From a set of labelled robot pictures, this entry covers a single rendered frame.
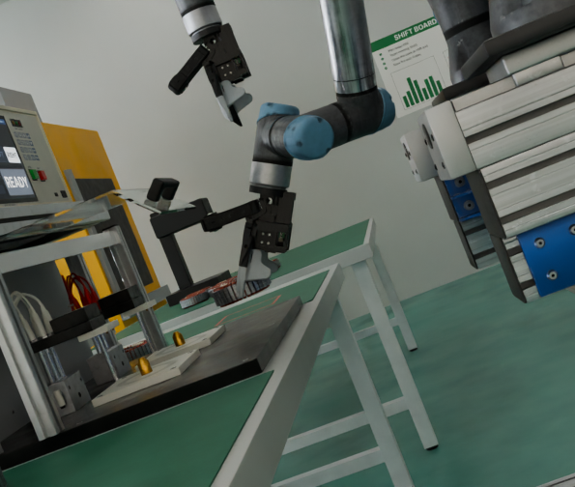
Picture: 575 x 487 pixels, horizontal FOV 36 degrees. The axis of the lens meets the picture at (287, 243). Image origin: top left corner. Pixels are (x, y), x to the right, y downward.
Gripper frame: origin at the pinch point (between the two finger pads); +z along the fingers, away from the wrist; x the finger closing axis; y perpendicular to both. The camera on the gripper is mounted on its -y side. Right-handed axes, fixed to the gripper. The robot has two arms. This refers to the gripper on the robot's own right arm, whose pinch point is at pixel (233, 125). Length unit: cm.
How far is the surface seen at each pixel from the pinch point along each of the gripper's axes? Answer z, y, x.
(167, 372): 37, -18, -52
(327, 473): 96, -20, 70
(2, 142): -9.3, -36.1, -31.1
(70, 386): 34, -36, -46
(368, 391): 78, 0, 69
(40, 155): -7.4, -35.7, -15.6
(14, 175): -3.0, -36.1, -32.0
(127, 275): 20.7, -32.9, -1.5
